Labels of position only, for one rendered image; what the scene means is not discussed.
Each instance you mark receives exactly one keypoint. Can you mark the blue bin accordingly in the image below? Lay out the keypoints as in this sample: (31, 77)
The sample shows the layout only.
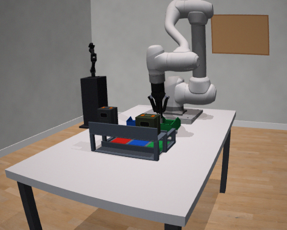
(131, 122)

